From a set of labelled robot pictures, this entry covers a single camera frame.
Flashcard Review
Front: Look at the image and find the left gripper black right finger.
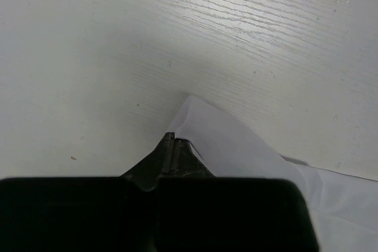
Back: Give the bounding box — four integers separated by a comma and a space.
168, 139, 214, 178

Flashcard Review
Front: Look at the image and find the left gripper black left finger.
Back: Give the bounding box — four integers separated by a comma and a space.
120, 132, 174, 192

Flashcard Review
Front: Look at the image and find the white t-shirt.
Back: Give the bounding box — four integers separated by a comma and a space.
168, 96, 377, 251

